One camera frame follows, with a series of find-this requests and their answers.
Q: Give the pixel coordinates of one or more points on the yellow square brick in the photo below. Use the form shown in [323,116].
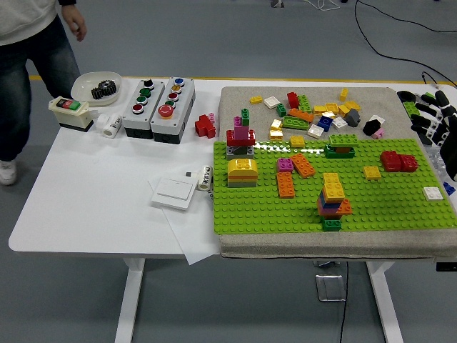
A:
[372,172]
[276,124]
[276,134]
[319,110]
[297,141]
[343,109]
[332,107]
[352,105]

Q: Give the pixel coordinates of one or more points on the yellow flat brick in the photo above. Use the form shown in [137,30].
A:
[255,99]
[328,115]

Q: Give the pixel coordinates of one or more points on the white bowl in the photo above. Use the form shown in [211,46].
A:
[84,89]

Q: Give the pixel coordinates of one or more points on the person's left hand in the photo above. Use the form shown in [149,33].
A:
[75,21]

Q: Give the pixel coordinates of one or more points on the green baseplate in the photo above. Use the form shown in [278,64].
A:
[250,214]

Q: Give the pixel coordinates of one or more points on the black wristwatch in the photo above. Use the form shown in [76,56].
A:
[68,1]

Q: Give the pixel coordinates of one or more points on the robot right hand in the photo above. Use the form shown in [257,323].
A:
[450,150]

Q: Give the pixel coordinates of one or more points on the brick tower with grey base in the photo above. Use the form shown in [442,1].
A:
[240,139]

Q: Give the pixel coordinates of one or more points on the grey emergency-stop control box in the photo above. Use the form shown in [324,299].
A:
[180,107]

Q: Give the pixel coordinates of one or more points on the black table control panel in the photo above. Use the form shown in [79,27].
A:
[446,266]

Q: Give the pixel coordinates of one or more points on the white pipe fitting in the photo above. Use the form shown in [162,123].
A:
[110,126]

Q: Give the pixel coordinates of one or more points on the metal bracket under table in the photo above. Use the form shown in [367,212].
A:
[326,263]

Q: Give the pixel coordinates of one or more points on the red brick cluster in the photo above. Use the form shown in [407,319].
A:
[204,128]

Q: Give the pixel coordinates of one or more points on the brown square brick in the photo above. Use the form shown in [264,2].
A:
[343,150]

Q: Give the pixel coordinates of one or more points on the white red-green switch box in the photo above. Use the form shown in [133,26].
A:
[69,114]

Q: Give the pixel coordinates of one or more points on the lime long plate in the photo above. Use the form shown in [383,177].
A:
[410,107]
[295,122]

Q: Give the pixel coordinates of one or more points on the person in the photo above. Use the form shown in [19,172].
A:
[21,21]

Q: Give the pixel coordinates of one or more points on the lime long brick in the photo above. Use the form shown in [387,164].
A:
[304,103]
[342,139]

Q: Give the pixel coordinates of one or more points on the grey floor stand foot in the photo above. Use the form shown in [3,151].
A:
[276,3]

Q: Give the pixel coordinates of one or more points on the grey-brown foam mat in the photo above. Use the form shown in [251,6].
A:
[321,246]

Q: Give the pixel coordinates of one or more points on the black metal gear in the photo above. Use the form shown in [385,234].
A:
[103,90]

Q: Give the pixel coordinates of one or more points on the pink square brick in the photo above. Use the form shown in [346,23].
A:
[285,165]

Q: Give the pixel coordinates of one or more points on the clear plastic bag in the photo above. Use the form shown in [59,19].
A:
[437,159]

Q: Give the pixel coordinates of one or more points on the grey four-button control box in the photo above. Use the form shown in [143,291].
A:
[153,107]

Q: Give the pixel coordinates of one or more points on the white labelled tube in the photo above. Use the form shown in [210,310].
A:
[205,177]

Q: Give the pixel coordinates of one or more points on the orange long brick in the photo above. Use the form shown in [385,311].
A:
[302,165]
[285,184]
[300,115]

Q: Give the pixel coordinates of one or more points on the grey brick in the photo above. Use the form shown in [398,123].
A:
[352,117]

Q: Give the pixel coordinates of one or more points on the white square tile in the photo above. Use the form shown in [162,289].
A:
[272,102]
[339,122]
[376,119]
[432,193]
[316,131]

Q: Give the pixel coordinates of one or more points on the small green plastic piece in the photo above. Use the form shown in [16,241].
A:
[429,95]

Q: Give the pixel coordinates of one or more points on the dark green long brick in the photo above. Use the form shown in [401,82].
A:
[330,153]

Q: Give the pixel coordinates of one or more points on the blue brick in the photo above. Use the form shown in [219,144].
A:
[325,122]
[449,188]

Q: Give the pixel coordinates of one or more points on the yellow domed brick stack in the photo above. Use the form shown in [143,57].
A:
[242,171]

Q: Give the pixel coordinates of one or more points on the small pink brick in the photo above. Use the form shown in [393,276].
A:
[211,118]
[378,133]

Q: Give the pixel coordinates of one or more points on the brick tower with green base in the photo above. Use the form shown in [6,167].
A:
[333,186]

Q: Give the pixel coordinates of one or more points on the white wall switch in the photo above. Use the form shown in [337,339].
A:
[173,193]

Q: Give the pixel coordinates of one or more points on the silver floor outlet box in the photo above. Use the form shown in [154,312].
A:
[330,287]

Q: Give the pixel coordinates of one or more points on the white table leg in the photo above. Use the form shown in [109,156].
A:
[128,303]
[383,303]

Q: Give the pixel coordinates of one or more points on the small yellow narrow brick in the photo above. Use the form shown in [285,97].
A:
[343,94]

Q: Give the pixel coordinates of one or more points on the white paper sheet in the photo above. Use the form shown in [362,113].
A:
[200,246]

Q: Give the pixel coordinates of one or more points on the dark green square brick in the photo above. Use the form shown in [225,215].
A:
[281,109]

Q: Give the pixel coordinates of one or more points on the black brick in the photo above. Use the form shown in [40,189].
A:
[371,127]

